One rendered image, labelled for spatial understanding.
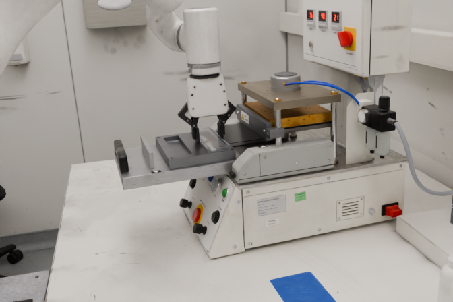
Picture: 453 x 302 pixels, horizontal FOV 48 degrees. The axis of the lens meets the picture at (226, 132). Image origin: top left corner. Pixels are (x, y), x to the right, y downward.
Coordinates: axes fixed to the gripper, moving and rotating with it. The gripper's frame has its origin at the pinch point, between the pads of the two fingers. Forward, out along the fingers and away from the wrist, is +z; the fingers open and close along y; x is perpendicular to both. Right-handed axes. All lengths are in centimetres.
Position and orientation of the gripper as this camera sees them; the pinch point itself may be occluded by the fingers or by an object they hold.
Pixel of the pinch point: (208, 133)
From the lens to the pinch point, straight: 130.3
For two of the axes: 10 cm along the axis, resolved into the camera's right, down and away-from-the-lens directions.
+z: 0.5, 9.6, 2.9
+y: 9.6, -1.3, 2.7
